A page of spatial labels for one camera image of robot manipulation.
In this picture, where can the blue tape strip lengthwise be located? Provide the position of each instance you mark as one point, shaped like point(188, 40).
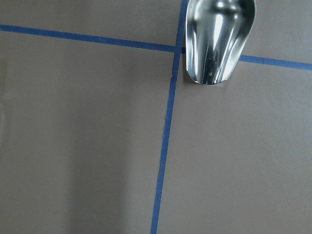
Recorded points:
point(168, 117)

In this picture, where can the shiny metal scoop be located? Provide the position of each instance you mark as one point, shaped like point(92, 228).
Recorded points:
point(216, 34)

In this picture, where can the blue tape strip crosswise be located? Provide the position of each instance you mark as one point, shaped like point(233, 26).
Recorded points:
point(143, 45)

